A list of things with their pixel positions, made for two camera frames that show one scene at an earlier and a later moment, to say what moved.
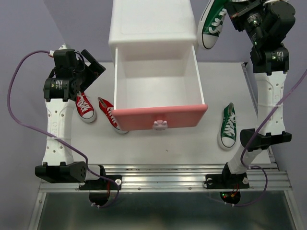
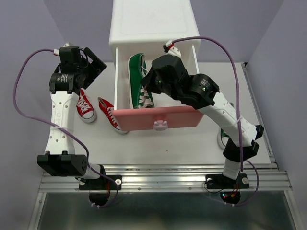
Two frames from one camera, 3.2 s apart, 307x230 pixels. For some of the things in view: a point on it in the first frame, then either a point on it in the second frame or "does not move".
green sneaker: (211, 24) -> (140, 96)
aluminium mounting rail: (182, 178) does not move
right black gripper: (238, 10) -> (147, 80)
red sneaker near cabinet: (107, 108) does not move
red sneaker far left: (85, 108) does not move
